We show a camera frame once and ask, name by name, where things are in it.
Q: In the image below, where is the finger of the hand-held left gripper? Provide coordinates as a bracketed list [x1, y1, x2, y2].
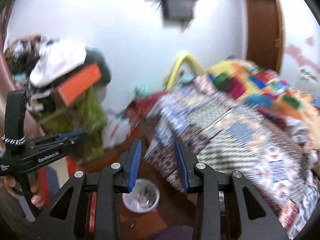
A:
[30, 139, 88, 157]
[29, 130, 89, 148]

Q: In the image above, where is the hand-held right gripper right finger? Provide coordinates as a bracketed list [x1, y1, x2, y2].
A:
[174, 138, 288, 240]

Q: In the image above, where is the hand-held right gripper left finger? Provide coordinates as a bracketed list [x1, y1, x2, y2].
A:
[34, 139, 142, 240]

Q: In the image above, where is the white plastic cup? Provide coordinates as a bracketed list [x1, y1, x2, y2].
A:
[122, 179, 160, 213]

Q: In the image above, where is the person's left hand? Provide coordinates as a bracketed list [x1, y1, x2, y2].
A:
[4, 172, 46, 208]

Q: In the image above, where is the red white blue striped cloth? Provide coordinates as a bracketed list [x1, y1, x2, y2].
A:
[35, 155, 73, 207]

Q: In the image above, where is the black white braided band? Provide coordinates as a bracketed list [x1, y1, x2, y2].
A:
[2, 134, 27, 146]

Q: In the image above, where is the white red-printed plastic bag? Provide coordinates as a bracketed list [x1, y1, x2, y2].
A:
[102, 116, 132, 148]

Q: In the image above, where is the patchwork patterned bedsheet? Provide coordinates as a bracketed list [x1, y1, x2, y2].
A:
[125, 76, 320, 240]

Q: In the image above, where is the orange cardboard box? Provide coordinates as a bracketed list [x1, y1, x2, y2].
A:
[58, 62, 102, 105]

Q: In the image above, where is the red floral box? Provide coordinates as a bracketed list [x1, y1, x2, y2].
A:
[66, 155, 98, 233]

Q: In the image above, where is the person's purple trouser leg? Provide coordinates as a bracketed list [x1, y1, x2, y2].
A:
[147, 226, 194, 240]

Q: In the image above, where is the dark green bundle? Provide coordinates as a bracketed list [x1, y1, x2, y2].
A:
[85, 50, 112, 85]

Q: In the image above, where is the teal plush toy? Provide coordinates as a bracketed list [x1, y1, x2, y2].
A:
[134, 85, 150, 97]

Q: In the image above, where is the pile of mixed clothes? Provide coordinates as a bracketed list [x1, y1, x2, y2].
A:
[5, 34, 58, 98]

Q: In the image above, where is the yellow foam tube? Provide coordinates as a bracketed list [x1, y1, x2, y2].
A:
[164, 51, 204, 90]

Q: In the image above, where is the colourful block-patterned blanket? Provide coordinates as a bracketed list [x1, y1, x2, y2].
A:
[206, 59, 320, 135]

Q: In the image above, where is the small white cabinet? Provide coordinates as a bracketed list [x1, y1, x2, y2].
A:
[299, 67, 319, 83]

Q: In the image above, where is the group of red heart stickers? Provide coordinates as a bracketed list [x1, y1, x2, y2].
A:
[285, 36, 320, 73]

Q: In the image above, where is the brown wooden door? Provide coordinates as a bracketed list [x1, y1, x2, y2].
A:
[230, 0, 285, 68]

